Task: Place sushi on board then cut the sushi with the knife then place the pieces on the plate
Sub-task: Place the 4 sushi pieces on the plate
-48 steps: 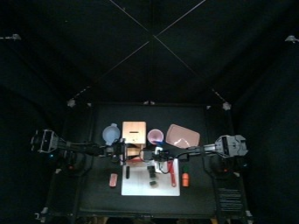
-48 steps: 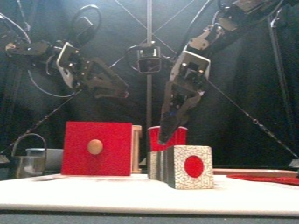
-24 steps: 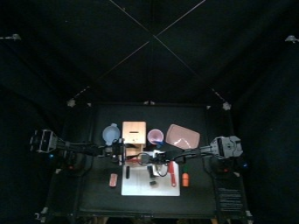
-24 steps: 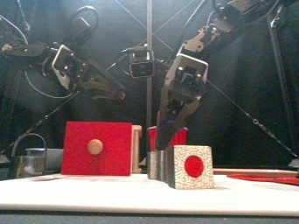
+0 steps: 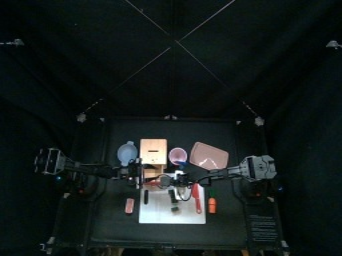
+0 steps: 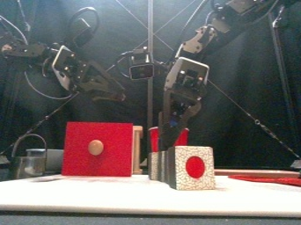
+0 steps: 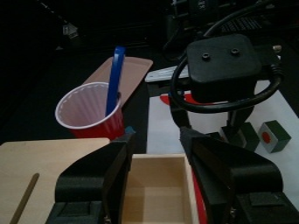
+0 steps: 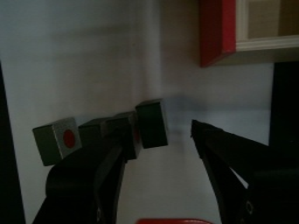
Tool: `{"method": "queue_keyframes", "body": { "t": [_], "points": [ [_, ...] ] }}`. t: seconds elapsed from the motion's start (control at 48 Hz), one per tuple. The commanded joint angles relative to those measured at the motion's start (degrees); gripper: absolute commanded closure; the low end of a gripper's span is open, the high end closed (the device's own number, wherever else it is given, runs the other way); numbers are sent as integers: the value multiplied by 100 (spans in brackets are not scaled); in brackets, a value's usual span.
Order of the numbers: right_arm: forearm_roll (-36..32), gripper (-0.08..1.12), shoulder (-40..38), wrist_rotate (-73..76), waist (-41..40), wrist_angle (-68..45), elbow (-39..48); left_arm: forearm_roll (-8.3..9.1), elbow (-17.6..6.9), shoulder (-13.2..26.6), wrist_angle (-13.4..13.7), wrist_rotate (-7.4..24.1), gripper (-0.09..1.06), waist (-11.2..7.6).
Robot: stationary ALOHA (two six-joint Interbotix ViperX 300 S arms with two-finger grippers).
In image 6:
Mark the toy sushi piece red centre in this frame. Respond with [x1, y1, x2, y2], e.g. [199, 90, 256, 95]
[147, 151, 161, 181]
[167, 145, 217, 191]

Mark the flat wooden board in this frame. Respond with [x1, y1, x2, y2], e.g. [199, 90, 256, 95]
[214, 169, 301, 177]

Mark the white cutting board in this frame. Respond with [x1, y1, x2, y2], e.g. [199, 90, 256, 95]
[0, 174, 301, 219]

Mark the red toy knife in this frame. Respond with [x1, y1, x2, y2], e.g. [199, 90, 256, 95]
[227, 174, 301, 187]

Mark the red plastic cup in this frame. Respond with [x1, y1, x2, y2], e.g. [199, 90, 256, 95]
[147, 126, 190, 154]

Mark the black webcam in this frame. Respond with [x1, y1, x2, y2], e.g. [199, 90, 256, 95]
[128, 47, 157, 82]

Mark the wooden box with slot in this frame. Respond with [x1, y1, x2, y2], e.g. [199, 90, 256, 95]
[131, 125, 145, 176]

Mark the red-fronted wooden drawer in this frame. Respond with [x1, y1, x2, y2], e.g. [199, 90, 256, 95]
[62, 121, 135, 178]

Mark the grey plastic container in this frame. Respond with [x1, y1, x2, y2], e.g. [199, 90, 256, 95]
[44, 149, 64, 174]

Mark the bracing wire with turnbuckle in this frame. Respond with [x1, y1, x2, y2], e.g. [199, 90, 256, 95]
[206, 79, 301, 161]
[0, 92, 80, 156]

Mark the vertical metal frame pole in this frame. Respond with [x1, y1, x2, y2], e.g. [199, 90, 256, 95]
[146, 0, 155, 130]

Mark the small metal pot with handle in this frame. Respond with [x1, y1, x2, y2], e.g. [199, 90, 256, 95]
[9, 133, 48, 180]

